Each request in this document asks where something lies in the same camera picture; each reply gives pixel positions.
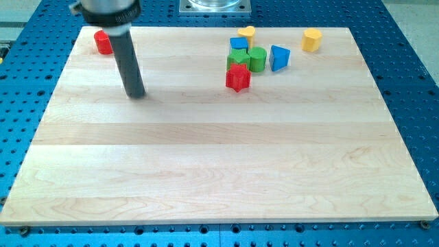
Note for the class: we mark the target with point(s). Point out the blue cube block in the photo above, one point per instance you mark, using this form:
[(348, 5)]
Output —
[(238, 43)]

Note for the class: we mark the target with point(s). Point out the left board mounting screw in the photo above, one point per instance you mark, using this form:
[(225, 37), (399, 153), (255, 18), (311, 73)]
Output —
[(24, 231)]

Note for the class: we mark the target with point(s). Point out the board mounting screw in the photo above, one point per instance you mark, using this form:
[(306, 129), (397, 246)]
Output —
[(24, 231), (425, 225)]

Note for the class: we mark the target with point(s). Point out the light wooden board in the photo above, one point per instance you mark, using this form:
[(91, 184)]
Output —
[(313, 142)]

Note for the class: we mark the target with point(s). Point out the green cylinder block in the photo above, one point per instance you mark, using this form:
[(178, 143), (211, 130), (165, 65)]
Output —
[(257, 59)]

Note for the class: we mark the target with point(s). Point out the right board mounting screw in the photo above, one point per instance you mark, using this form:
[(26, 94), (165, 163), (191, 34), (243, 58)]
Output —
[(425, 225)]

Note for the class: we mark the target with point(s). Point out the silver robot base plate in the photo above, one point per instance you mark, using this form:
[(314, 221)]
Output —
[(214, 7)]

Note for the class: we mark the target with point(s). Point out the blue triangle block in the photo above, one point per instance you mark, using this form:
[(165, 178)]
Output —
[(279, 57)]

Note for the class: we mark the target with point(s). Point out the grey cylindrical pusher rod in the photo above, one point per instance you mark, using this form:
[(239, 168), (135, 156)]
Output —
[(127, 63)]

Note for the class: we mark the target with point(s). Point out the yellow hexagon block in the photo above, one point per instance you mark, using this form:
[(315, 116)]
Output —
[(311, 39)]

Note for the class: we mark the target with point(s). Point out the green star block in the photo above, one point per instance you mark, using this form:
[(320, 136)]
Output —
[(238, 56)]

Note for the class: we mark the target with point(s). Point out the red star block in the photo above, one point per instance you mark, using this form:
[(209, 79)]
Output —
[(238, 77)]

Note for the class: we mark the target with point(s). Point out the red cylinder block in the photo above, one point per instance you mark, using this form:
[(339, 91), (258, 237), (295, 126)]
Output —
[(102, 42)]

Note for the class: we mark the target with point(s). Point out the yellow heart block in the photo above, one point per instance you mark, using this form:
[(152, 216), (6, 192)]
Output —
[(248, 33)]

